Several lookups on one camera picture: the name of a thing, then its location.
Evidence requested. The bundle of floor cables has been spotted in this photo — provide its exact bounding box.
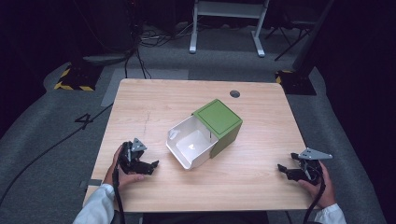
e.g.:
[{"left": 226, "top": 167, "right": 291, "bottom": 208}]
[{"left": 136, "top": 21, "right": 194, "bottom": 49}]

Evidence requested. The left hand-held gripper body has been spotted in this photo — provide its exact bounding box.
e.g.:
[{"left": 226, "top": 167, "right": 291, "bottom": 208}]
[{"left": 118, "top": 137, "right": 148, "bottom": 175}]

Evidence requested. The white drawer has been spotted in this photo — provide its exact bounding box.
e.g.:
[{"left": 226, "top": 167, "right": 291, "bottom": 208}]
[{"left": 165, "top": 115, "right": 219, "bottom": 171}]

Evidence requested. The grey tape strip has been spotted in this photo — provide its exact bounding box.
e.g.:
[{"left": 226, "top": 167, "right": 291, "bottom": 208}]
[{"left": 78, "top": 178, "right": 104, "bottom": 189}]

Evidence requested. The white metal desk frame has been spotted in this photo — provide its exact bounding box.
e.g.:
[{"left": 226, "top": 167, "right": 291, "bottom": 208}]
[{"left": 189, "top": 0, "right": 271, "bottom": 59}]

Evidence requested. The long black floor cable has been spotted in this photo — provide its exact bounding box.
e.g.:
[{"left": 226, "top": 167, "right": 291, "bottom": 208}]
[{"left": 0, "top": 103, "right": 114, "bottom": 206}]

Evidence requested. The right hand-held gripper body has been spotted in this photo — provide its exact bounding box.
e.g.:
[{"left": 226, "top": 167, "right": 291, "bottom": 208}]
[{"left": 297, "top": 147, "right": 333, "bottom": 187}]

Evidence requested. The left hand-held gripper black cable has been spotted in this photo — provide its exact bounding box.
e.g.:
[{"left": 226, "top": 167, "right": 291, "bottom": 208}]
[{"left": 112, "top": 166, "right": 126, "bottom": 224}]

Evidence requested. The person's dark clothed torso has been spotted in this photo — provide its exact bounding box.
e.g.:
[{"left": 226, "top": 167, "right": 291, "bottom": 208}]
[{"left": 142, "top": 211, "right": 269, "bottom": 224}]

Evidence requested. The person's right hand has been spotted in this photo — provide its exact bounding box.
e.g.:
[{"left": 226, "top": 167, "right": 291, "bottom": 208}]
[{"left": 297, "top": 161, "right": 337, "bottom": 210}]

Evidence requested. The hand-held gripper black cable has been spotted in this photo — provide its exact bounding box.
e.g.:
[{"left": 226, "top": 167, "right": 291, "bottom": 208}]
[
  {"left": 112, "top": 166, "right": 126, "bottom": 224},
  {"left": 303, "top": 167, "right": 327, "bottom": 224}
]

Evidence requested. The person's left hand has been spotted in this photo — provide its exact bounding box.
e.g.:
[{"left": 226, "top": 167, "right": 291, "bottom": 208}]
[{"left": 103, "top": 145, "right": 146, "bottom": 189}]

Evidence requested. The green drawer cabinet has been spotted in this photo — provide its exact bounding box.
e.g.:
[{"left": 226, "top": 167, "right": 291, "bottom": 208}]
[{"left": 191, "top": 98, "right": 244, "bottom": 160}]

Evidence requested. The black stand base hazard tape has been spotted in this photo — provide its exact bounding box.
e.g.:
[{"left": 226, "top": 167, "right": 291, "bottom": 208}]
[
  {"left": 53, "top": 62, "right": 105, "bottom": 92},
  {"left": 274, "top": 69, "right": 318, "bottom": 96}
]

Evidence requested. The grey slanted stand pole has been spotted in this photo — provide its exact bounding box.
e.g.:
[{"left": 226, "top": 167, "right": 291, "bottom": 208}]
[{"left": 291, "top": 0, "right": 336, "bottom": 73}]

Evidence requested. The right hand-held gripper black cable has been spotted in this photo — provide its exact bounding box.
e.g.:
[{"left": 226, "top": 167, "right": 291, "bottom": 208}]
[{"left": 303, "top": 167, "right": 327, "bottom": 224}]

